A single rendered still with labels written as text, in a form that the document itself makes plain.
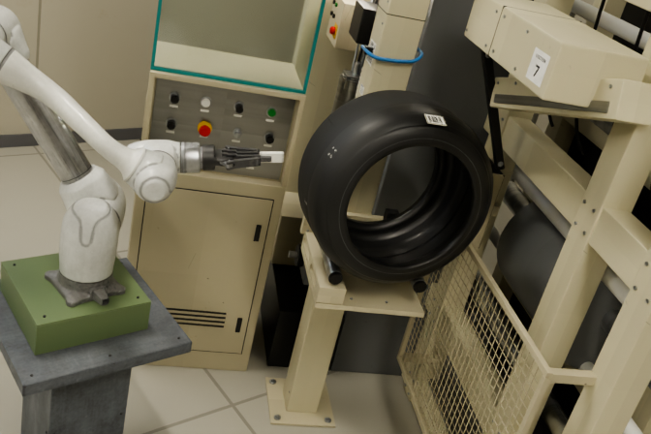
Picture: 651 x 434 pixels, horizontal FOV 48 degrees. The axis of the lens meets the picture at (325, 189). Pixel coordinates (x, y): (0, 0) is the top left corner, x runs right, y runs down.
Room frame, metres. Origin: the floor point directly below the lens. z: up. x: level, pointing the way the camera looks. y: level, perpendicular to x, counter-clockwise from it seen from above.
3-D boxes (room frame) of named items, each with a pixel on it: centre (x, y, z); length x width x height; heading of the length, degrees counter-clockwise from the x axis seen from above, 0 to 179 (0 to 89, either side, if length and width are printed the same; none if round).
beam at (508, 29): (2.09, -0.51, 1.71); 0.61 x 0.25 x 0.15; 15
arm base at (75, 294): (1.79, 0.62, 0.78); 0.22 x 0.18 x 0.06; 48
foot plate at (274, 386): (2.38, -0.10, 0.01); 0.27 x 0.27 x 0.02; 15
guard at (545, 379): (2.00, -0.56, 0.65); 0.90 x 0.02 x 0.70; 15
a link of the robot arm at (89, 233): (1.81, 0.64, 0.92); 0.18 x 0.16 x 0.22; 13
